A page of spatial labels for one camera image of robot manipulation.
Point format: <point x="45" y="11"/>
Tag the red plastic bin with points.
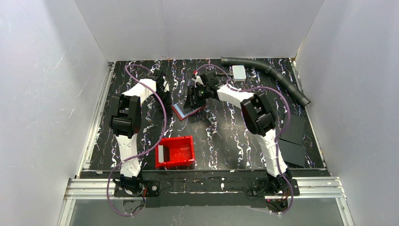
<point x="175" y="152"/>

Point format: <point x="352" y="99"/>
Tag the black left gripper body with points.
<point x="166" y="94"/>

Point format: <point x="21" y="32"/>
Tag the upper black card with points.
<point x="294" y="131"/>

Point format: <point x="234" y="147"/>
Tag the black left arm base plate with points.
<point x="136" y="187"/>

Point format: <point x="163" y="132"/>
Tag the aluminium frame rail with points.
<point x="213" y="191"/>

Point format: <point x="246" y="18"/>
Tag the black grey pliers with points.
<point x="223" y="74"/>

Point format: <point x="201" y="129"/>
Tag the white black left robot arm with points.
<point x="126" y="117"/>

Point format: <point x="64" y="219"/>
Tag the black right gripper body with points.
<point x="193" y="98"/>

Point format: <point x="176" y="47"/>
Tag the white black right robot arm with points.
<point x="257" y="113"/>

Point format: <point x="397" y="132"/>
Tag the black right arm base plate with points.
<point x="264" y="187"/>

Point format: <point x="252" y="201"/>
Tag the black card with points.
<point x="292" y="153"/>
<point x="294" y="131"/>

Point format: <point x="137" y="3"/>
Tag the white rectangular box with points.
<point x="239" y="73"/>

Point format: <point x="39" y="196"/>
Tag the lower black card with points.
<point x="292" y="153"/>

